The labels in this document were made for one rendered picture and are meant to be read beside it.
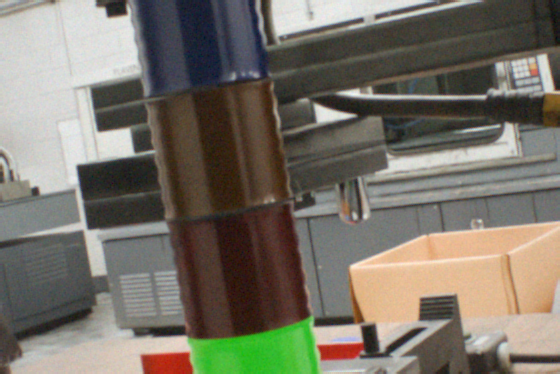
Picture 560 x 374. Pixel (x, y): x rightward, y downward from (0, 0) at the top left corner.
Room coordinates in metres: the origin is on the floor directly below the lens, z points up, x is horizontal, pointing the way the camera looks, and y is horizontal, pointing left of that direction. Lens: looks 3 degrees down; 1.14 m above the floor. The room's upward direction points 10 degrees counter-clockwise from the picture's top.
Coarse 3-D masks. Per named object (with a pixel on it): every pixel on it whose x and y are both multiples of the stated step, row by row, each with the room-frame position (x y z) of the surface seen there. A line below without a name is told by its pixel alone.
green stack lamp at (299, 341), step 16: (304, 320) 0.31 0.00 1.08; (256, 336) 0.30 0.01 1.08; (272, 336) 0.29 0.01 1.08; (288, 336) 0.29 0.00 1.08; (304, 336) 0.30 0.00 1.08; (192, 352) 0.30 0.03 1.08; (208, 352) 0.30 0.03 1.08; (224, 352) 0.29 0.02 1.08; (240, 352) 0.29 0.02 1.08; (256, 352) 0.29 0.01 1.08; (272, 352) 0.29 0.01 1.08; (288, 352) 0.29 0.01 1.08; (304, 352) 0.30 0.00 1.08; (208, 368) 0.30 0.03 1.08; (224, 368) 0.29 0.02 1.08; (240, 368) 0.29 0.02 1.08; (256, 368) 0.29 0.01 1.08; (272, 368) 0.29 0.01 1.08; (288, 368) 0.29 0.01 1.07; (304, 368) 0.30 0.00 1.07; (320, 368) 0.31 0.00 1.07
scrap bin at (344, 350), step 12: (324, 348) 0.87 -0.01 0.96; (336, 348) 0.87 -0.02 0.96; (348, 348) 0.86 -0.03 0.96; (360, 348) 0.86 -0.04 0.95; (144, 360) 0.96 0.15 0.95; (156, 360) 0.96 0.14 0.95; (168, 360) 0.95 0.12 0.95; (180, 360) 0.94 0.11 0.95; (144, 372) 0.96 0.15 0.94; (156, 372) 0.96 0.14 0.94; (168, 372) 0.95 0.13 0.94; (180, 372) 0.94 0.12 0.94; (192, 372) 0.94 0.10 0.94
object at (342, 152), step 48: (480, 0) 0.49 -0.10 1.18; (528, 0) 0.47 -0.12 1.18; (288, 48) 0.53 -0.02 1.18; (336, 48) 0.52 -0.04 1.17; (384, 48) 0.51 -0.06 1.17; (432, 48) 0.50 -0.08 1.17; (480, 48) 0.49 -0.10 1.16; (528, 48) 0.47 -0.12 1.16; (96, 96) 0.59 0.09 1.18; (288, 96) 0.54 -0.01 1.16; (144, 144) 0.57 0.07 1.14; (288, 144) 0.56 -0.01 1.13; (336, 144) 0.61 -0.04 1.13; (384, 144) 0.67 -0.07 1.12; (96, 192) 0.55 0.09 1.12; (144, 192) 0.54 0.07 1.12; (336, 192) 0.65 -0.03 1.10
